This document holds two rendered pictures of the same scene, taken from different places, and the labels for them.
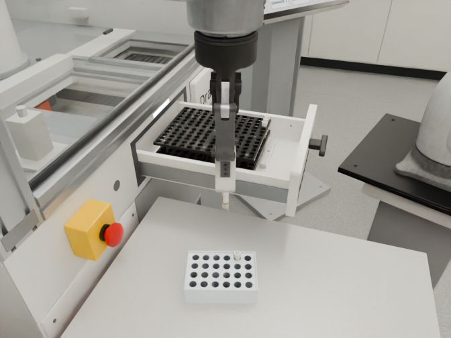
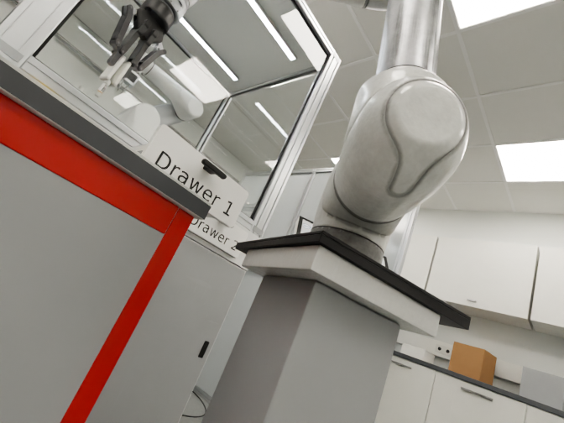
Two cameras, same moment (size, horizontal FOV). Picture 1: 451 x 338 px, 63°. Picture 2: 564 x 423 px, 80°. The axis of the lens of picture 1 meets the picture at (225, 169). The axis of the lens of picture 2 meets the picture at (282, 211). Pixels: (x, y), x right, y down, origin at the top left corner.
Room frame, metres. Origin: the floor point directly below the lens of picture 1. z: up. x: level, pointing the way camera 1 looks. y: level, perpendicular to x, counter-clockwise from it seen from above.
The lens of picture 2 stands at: (0.10, -0.74, 0.62)
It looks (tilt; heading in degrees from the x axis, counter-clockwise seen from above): 19 degrees up; 30
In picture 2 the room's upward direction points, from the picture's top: 24 degrees clockwise
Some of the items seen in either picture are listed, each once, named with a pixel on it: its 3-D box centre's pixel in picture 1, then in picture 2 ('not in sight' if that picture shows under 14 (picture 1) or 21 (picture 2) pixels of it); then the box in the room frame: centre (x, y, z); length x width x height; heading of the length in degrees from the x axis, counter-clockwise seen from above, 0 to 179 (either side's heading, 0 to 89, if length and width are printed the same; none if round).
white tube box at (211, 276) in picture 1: (221, 275); not in sight; (0.41, 0.01, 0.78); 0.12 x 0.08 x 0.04; 89
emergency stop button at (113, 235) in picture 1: (111, 233); not in sight; (0.42, 0.19, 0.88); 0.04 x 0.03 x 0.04; 163
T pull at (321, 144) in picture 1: (317, 144); (211, 169); (0.65, -0.19, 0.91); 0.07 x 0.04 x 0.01; 163
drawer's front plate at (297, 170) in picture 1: (303, 155); (199, 180); (0.66, -0.17, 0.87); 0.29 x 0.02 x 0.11; 163
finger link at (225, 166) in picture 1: (225, 164); (112, 52); (0.41, 0.00, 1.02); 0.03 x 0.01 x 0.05; 179
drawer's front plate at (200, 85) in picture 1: (211, 81); (216, 228); (1.05, 0.04, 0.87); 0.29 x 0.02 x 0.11; 163
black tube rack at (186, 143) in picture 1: (215, 142); not in sight; (0.72, 0.02, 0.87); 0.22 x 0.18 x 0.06; 73
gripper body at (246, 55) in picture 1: (225, 66); (151, 23); (0.44, 0.00, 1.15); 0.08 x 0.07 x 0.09; 179
